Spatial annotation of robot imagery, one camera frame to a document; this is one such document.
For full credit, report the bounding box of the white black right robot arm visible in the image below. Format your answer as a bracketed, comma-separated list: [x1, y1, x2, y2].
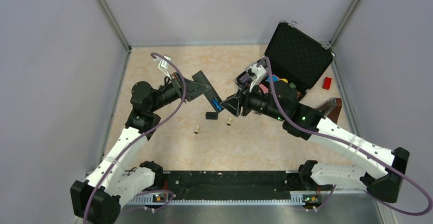
[221, 81, 410, 203]

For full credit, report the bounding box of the blue battery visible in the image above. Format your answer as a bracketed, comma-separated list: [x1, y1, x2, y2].
[212, 98, 221, 111]

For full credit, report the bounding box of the blue round chip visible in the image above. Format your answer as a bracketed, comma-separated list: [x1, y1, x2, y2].
[267, 76, 278, 83]

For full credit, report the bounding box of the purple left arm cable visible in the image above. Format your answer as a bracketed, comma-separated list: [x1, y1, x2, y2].
[83, 52, 187, 224]

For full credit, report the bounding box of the black remote battery cover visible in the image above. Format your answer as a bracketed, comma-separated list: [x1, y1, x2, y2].
[205, 112, 219, 120]

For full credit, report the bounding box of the black remote control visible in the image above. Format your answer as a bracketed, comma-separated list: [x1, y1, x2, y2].
[192, 70, 223, 113]

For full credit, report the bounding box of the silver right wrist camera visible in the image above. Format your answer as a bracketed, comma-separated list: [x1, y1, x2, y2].
[245, 63, 268, 92]

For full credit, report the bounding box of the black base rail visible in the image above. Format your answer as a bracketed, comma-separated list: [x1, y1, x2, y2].
[129, 170, 333, 209]

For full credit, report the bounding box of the black poker chip case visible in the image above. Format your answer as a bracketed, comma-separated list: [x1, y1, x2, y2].
[234, 20, 336, 102]

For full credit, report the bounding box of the red toy brick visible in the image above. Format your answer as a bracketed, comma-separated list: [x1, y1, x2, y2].
[322, 77, 332, 90]

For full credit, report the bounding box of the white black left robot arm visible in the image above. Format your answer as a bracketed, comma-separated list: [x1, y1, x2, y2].
[70, 71, 212, 223]

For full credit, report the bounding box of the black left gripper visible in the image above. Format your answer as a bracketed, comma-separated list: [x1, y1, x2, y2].
[150, 70, 211, 112]

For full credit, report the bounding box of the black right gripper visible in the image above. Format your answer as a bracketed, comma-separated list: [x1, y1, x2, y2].
[221, 79, 286, 121]

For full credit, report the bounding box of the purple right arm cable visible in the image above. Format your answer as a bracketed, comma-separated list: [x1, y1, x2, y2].
[257, 57, 433, 216]

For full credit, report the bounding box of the brown metronome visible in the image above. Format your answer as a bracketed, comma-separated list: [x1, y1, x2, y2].
[316, 97, 343, 123]

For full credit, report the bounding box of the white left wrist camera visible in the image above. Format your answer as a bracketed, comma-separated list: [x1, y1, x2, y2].
[155, 56, 171, 71]

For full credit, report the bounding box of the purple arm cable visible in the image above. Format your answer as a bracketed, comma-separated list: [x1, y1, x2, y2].
[83, 52, 187, 224]
[257, 57, 433, 216]

